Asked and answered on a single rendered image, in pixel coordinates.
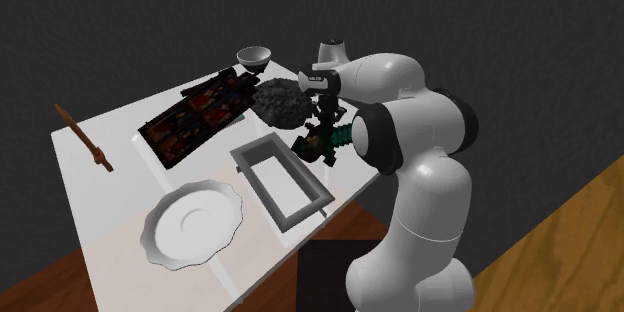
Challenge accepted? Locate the green pixel sword toy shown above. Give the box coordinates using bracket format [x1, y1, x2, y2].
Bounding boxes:
[290, 118, 354, 169]

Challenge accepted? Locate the dark grey lumpy ball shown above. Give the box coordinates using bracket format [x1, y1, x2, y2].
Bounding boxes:
[250, 77, 314, 131]

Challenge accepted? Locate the white bowl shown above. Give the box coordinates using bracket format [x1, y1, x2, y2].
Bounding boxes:
[236, 45, 273, 75]

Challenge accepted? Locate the grey rectangular tray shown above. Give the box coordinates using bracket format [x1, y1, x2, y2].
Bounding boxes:
[229, 131, 337, 234]

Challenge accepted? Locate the dark tray with red compartments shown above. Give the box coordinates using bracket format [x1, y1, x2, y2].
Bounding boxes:
[137, 67, 263, 171]

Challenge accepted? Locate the dark robot stand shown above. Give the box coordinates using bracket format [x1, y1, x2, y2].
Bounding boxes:
[295, 239, 391, 312]

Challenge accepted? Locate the white scalloped plate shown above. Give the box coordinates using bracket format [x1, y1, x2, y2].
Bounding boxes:
[139, 178, 244, 272]

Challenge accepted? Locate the white table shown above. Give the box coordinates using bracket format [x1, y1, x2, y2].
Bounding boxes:
[50, 59, 383, 312]

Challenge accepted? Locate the brown wooden stick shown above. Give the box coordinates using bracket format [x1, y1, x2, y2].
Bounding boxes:
[52, 103, 115, 174]

